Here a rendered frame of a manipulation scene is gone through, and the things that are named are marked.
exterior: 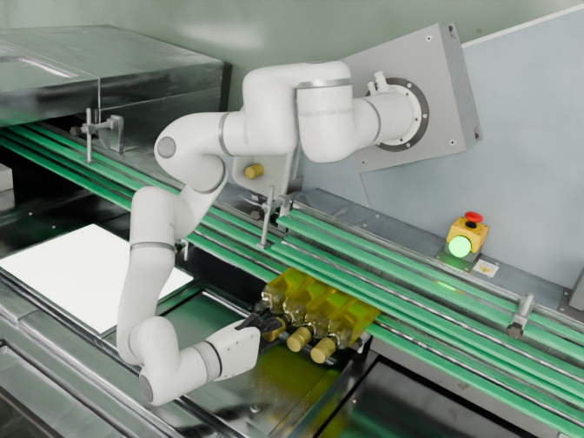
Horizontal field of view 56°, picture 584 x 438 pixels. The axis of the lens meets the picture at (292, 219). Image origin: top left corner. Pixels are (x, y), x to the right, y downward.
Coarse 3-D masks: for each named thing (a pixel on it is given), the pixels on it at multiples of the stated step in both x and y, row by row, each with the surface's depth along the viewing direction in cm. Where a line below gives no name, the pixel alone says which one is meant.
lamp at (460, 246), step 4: (456, 236) 121; (460, 236) 120; (464, 236) 120; (452, 240) 120; (456, 240) 119; (460, 240) 119; (464, 240) 119; (468, 240) 120; (452, 244) 120; (456, 244) 119; (460, 244) 119; (464, 244) 118; (468, 244) 119; (452, 248) 120; (456, 248) 119; (460, 248) 119; (464, 248) 118; (468, 248) 119; (452, 252) 120; (456, 252) 119; (460, 252) 119; (464, 252) 119; (460, 256) 120
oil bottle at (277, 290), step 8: (288, 272) 129; (296, 272) 130; (272, 280) 126; (280, 280) 126; (288, 280) 127; (296, 280) 127; (304, 280) 128; (264, 288) 123; (272, 288) 123; (280, 288) 123; (288, 288) 124; (296, 288) 126; (264, 296) 122; (272, 296) 121; (280, 296) 121; (272, 304) 121; (280, 304) 122; (272, 312) 123; (280, 312) 123
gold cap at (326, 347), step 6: (324, 342) 111; (330, 342) 111; (318, 348) 109; (324, 348) 109; (330, 348) 110; (312, 354) 110; (318, 354) 109; (324, 354) 108; (330, 354) 111; (318, 360) 110; (324, 360) 109
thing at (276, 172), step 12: (240, 156) 147; (252, 156) 151; (264, 156) 150; (276, 156) 148; (288, 156) 137; (240, 168) 149; (264, 168) 151; (276, 168) 149; (288, 168) 138; (240, 180) 149; (252, 180) 150; (264, 180) 150; (276, 180) 150; (288, 180) 140; (264, 192) 145; (276, 192) 145
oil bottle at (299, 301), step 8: (312, 280) 129; (304, 288) 126; (312, 288) 126; (320, 288) 127; (328, 288) 128; (288, 296) 122; (296, 296) 122; (304, 296) 123; (312, 296) 123; (320, 296) 124; (288, 304) 120; (296, 304) 120; (304, 304) 120; (312, 304) 122; (296, 312) 119; (304, 312) 119; (296, 320) 119
